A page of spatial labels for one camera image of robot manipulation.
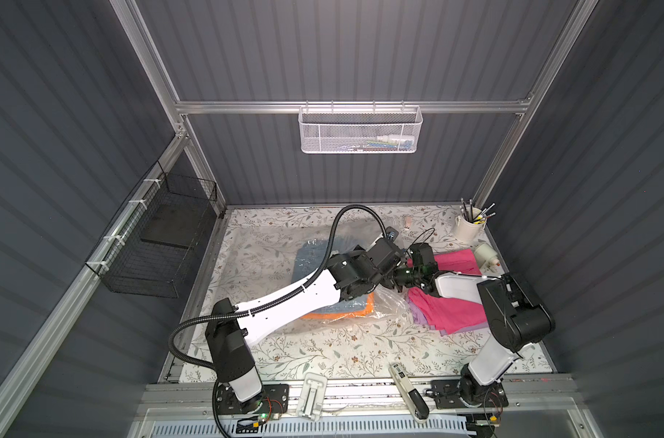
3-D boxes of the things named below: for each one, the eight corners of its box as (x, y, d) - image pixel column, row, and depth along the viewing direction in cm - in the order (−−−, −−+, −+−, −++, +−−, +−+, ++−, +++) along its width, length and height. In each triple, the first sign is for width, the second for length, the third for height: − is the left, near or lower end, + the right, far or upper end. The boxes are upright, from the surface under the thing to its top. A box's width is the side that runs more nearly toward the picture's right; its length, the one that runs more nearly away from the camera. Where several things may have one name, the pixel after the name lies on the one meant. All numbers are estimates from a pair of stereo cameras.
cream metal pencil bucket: (454, 244, 110) (464, 225, 101) (447, 225, 116) (457, 206, 107) (478, 244, 110) (491, 225, 101) (471, 225, 116) (482, 206, 107)
